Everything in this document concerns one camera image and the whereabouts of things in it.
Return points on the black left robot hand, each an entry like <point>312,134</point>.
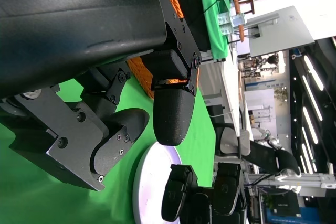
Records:
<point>65,24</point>

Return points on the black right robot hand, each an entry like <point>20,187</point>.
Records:
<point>225,195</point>

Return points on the pale lilac plate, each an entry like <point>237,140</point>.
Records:
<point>149,182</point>

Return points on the orange wicker basket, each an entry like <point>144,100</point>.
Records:
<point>139,79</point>

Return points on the black office chair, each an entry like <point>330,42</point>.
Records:
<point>262,153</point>

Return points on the white desk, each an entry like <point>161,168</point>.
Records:
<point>231,90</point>

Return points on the green printed cloth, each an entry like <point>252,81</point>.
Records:
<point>212,24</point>

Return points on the small labelled white box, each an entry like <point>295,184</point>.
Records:
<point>225,22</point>

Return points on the grey monitor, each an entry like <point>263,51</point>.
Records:
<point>283,32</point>

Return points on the brown wooden rack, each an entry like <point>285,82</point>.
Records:
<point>237,1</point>

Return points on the green tablecloth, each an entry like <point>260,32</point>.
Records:
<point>26,203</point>

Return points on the aluminium profile frame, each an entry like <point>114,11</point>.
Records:
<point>302,179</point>

